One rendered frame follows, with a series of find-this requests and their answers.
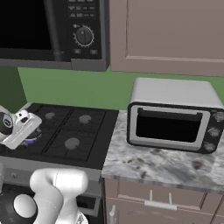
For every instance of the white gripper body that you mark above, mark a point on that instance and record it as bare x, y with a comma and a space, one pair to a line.
24, 132

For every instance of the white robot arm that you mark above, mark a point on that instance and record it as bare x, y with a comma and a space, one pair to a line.
55, 189

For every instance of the grey stove knob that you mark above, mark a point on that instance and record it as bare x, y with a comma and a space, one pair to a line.
13, 175

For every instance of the black gas hob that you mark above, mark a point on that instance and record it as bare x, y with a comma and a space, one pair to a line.
78, 131

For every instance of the grey stove front panel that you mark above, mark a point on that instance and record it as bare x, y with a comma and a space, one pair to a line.
93, 178

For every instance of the black microwave oven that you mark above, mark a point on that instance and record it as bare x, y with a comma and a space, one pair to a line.
26, 26

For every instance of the toaster oven glass door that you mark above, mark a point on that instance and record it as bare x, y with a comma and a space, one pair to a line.
169, 128

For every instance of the silver toaster oven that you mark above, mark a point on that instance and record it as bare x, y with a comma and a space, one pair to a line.
175, 93

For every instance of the pink drawer front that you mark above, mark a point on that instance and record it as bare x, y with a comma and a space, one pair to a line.
186, 192

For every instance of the grey toaster oven knob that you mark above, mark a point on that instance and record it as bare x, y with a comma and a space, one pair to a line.
219, 116
214, 131
209, 146

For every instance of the pink wall cupboard door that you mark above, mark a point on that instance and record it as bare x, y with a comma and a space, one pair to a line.
172, 32

